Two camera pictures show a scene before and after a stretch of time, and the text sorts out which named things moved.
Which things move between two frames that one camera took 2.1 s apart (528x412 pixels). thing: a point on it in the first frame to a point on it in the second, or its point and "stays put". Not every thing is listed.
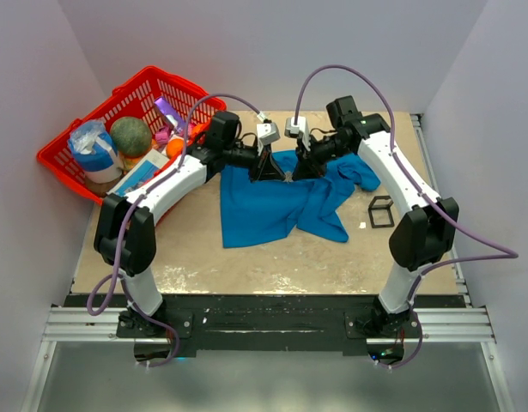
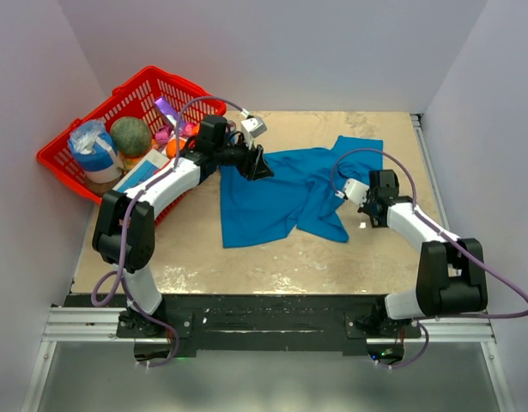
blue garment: x=259 y=211 stays put
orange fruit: x=174 y=147 stays put
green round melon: x=130 y=136 stays put
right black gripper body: x=316 y=159 to x=367 y=206
